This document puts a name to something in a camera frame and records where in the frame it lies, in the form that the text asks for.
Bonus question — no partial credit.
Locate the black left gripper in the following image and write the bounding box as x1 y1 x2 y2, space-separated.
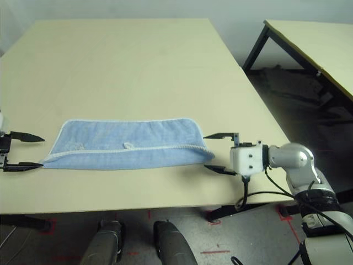
0 131 45 172

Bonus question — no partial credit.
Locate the grey robot left leg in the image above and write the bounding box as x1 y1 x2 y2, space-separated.
79 219 125 265

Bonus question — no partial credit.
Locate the red floor tape corner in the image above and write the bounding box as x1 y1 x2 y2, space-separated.
205 210 222 226
38 218 58 236

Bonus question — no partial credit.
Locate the grey robot leg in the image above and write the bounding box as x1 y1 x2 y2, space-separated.
153 220 199 265
79 219 125 265

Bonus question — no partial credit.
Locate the beige side table black frame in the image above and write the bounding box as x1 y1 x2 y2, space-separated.
242 18 353 122

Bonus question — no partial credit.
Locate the grey robot right leg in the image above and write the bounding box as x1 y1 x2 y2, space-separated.
153 220 199 265

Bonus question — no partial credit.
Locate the blue towel white trim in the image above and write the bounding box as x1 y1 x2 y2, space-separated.
38 118 216 171

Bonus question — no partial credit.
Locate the black table base bar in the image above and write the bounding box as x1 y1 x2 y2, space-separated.
0 214 52 232
334 178 353 202
205 203 300 223

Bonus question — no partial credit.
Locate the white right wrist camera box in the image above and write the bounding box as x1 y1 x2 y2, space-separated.
229 140 270 177

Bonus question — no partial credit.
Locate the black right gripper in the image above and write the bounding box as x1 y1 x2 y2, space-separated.
203 132 255 177

